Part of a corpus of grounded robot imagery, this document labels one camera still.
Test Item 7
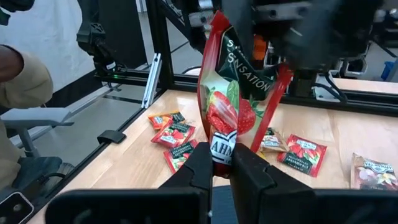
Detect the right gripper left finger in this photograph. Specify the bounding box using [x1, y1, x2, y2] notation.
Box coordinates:
[45, 141, 215, 224]

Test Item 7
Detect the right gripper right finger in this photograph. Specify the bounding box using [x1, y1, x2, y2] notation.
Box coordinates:
[229, 142, 398, 224]

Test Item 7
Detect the red strawberry tea packet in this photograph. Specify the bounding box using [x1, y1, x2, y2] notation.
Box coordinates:
[276, 133, 328, 178]
[197, 10, 295, 179]
[163, 139, 200, 174]
[150, 119, 197, 149]

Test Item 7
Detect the orange mango tea packet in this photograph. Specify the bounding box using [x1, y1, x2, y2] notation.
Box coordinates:
[147, 111, 187, 131]

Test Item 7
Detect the beige tea packet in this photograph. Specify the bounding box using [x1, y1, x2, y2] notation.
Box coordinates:
[259, 127, 290, 154]
[350, 152, 398, 191]

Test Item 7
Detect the round dark blue placemat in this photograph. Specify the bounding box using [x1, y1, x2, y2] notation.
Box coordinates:
[212, 185, 238, 224]

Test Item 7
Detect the blue plastic bin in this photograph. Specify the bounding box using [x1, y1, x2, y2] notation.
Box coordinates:
[381, 60, 398, 82]

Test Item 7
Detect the black table clamp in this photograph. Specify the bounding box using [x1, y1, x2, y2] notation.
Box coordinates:
[96, 129, 127, 145]

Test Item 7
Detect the silver aluminium bar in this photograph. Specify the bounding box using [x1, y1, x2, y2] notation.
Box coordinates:
[141, 52, 163, 110]

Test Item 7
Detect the grey office chair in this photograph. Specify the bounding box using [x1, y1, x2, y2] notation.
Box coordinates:
[0, 107, 75, 200]

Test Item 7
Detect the black phone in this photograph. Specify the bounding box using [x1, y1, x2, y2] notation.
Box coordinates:
[0, 191, 35, 224]

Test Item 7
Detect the person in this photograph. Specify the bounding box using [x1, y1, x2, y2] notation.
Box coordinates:
[0, 0, 54, 190]

